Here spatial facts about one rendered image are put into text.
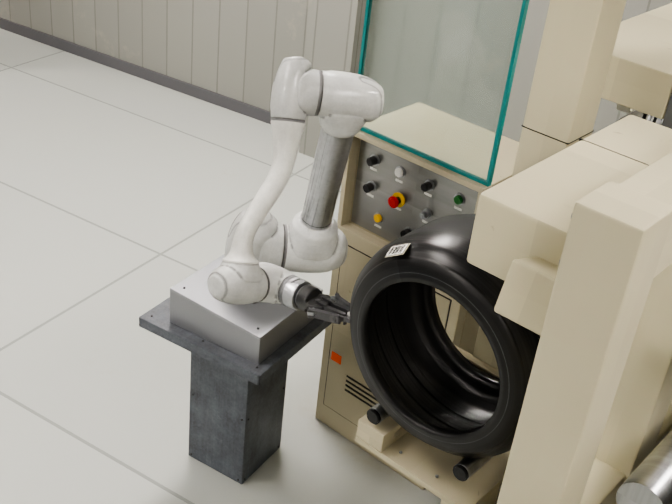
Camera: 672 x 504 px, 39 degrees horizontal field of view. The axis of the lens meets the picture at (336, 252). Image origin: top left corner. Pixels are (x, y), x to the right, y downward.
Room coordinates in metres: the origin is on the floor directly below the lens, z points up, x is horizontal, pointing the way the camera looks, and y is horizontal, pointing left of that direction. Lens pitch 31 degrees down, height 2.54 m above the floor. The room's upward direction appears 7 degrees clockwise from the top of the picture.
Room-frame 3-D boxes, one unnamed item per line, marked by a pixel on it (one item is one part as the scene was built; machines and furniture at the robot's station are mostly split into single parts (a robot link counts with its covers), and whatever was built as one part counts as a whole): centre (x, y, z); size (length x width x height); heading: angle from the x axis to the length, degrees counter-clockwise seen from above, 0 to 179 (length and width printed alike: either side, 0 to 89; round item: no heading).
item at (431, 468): (1.96, -0.37, 0.80); 0.37 x 0.36 x 0.02; 52
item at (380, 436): (2.05, -0.26, 0.83); 0.36 x 0.09 x 0.06; 142
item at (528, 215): (1.68, -0.52, 1.71); 0.61 x 0.25 x 0.15; 142
